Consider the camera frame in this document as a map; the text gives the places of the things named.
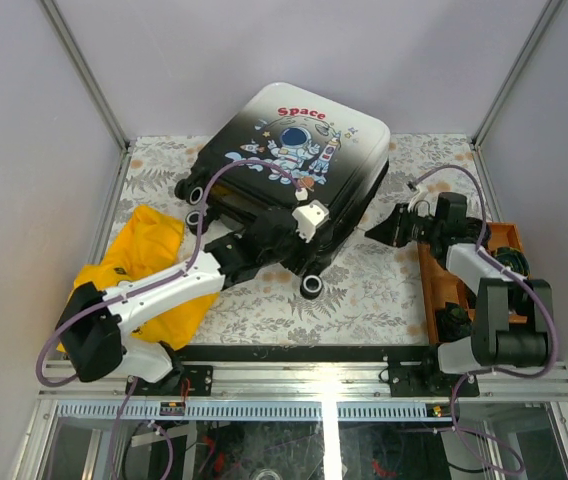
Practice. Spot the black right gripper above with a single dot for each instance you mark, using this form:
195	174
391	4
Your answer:
387	231

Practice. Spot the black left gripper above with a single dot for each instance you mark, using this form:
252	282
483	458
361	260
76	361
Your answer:
304	252

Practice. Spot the black suitcase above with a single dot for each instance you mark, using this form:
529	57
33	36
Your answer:
284	139

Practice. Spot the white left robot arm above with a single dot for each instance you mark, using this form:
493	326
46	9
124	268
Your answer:
96	326

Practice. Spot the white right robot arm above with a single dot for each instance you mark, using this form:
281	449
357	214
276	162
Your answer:
512	327

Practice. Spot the floral patterned table cloth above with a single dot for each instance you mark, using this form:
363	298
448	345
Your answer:
372	293

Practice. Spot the wooden compartment organizer tray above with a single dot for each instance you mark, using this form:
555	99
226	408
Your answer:
440	286

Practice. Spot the dark green rolled item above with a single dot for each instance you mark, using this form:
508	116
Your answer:
453	322

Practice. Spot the dark patterned rolled item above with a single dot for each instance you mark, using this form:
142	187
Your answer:
512	258

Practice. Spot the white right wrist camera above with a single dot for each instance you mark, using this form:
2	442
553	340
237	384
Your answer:
419	197

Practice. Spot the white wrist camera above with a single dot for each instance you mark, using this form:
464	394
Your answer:
309	215
419	197

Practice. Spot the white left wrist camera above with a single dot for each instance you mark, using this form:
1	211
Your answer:
309	215

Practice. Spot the aluminium front rail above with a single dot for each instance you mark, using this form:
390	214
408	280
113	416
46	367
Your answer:
290	381

